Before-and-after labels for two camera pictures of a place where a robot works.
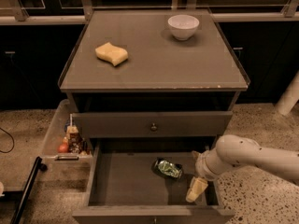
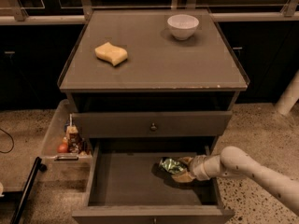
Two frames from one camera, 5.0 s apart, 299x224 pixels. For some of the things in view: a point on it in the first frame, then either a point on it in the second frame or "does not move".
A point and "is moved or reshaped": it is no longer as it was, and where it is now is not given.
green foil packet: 170,169 is moved or reshaped
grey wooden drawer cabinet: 152,89 does not move
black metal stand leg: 28,189 does not move
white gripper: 202,166 -> 197,168
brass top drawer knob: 153,127 does not move
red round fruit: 64,148 does not move
